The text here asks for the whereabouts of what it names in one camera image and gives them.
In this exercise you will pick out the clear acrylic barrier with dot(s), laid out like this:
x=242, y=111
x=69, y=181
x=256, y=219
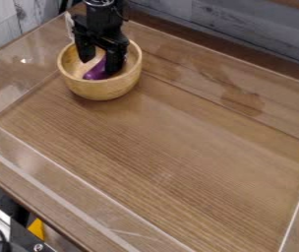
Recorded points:
x=78, y=209
x=186, y=59

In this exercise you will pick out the clear acrylic corner bracket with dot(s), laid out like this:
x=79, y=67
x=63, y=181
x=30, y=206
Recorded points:
x=70, y=25

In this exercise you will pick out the yellow black device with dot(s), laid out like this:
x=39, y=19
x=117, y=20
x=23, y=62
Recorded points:
x=24, y=241

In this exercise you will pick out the clear acrylic front barrier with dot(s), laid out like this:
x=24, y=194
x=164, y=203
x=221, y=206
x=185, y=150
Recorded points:
x=78, y=209

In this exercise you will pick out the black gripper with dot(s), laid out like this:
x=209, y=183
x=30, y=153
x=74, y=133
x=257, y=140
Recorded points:
x=98, y=28

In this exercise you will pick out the purple toy eggplant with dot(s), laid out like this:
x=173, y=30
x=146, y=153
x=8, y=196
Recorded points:
x=98, y=73

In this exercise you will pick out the clear acrylic back barrier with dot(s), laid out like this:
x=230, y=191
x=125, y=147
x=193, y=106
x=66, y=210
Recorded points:
x=186, y=59

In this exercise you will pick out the brown wooden bowl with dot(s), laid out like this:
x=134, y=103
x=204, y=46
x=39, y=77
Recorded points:
x=105, y=89

